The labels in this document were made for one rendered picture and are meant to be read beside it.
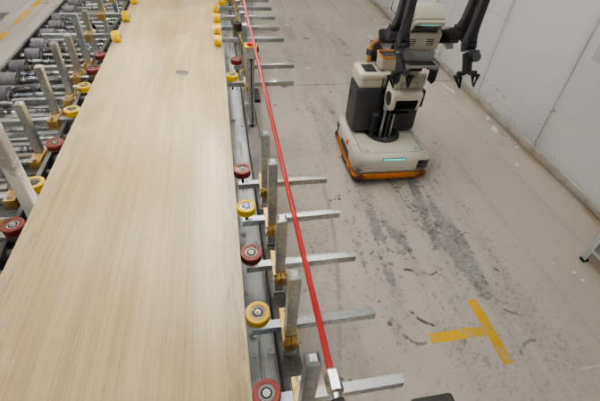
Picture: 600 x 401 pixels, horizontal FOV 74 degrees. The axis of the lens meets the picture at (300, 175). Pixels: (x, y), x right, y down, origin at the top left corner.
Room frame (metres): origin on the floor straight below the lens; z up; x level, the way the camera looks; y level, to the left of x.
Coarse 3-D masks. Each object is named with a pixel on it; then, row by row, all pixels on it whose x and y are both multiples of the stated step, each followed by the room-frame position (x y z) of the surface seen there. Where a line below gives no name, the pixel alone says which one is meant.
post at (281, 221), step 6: (276, 216) 0.94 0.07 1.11; (282, 216) 0.93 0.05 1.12; (276, 222) 0.93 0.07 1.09; (282, 222) 0.91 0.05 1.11; (276, 228) 0.93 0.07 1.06; (282, 228) 0.91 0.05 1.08; (276, 234) 0.92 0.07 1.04; (282, 234) 0.91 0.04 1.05; (276, 240) 0.92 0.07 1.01; (282, 240) 0.91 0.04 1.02; (276, 246) 0.92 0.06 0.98; (282, 246) 0.91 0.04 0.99; (276, 252) 0.91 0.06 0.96; (282, 252) 0.91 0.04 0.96; (276, 258) 0.91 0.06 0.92; (282, 258) 0.92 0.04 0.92; (276, 264) 0.91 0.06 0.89; (282, 264) 0.92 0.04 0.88; (276, 270) 0.91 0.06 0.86; (282, 270) 0.92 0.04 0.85; (276, 288) 0.91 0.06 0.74; (282, 288) 0.92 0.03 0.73
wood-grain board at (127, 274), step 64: (192, 0) 3.93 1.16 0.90; (128, 64) 2.44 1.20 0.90; (192, 64) 2.52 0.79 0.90; (128, 128) 1.70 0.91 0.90; (192, 128) 1.75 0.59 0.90; (64, 192) 1.19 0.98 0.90; (128, 192) 1.22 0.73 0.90; (192, 192) 1.25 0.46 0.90; (64, 256) 0.86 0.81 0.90; (128, 256) 0.89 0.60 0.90; (192, 256) 0.91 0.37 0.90; (0, 320) 0.61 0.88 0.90; (64, 320) 0.63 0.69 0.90; (128, 320) 0.64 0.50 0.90; (192, 320) 0.66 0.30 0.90; (0, 384) 0.43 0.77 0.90; (64, 384) 0.44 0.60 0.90; (128, 384) 0.46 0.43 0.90; (192, 384) 0.47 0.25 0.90
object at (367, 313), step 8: (336, 312) 0.78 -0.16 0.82; (344, 312) 0.78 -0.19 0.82; (352, 312) 0.78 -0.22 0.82; (360, 312) 0.78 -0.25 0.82; (368, 312) 0.79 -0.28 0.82; (272, 320) 0.73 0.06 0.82; (304, 320) 0.74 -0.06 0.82; (312, 320) 0.74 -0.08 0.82; (328, 320) 0.74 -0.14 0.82; (336, 320) 0.75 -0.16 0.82; (344, 320) 0.76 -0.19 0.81; (352, 320) 0.76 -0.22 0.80; (360, 320) 0.77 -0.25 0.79; (264, 328) 0.70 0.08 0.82; (272, 328) 0.70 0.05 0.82; (280, 328) 0.71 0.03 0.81
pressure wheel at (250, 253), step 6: (246, 246) 0.97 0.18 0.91; (252, 246) 0.97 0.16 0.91; (258, 246) 0.97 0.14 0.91; (240, 252) 0.94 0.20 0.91; (246, 252) 0.94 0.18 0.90; (252, 252) 0.94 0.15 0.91; (258, 252) 0.95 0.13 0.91; (246, 258) 0.91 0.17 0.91; (252, 258) 0.92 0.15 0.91; (258, 258) 0.92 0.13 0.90; (246, 264) 0.91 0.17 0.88; (252, 264) 0.91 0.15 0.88
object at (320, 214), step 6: (324, 210) 1.28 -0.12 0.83; (330, 210) 1.28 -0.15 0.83; (336, 210) 1.29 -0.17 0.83; (252, 216) 1.21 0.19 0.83; (258, 216) 1.21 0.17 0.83; (288, 216) 1.22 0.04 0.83; (300, 216) 1.23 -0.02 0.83; (306, 216) 1.23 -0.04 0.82; (312, 216) 1.24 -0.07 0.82; (318, 216) 1.25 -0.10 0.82; (324, 216) 1.25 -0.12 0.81; (330, 216) 1.26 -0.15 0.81; (336, 216) 1.27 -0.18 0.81; (246, 222) 1.17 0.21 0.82; (252, 222) 1.18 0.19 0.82; (258, 222) 1.19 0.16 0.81; (264, 222) 1.19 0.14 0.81
